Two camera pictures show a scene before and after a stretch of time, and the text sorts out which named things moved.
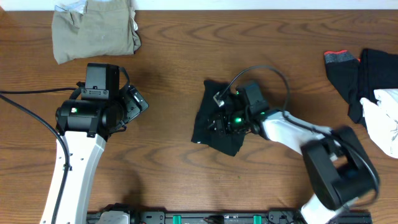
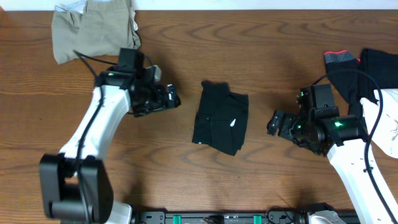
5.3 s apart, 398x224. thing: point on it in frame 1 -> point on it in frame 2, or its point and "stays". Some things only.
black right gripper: (220, 119) -> (289, 119)
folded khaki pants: (91, 28) stays
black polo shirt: (202, 134) stays
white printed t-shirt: (381, 119) stays
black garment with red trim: (355, 79) stays
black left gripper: (137, 101) -> (168, 98)
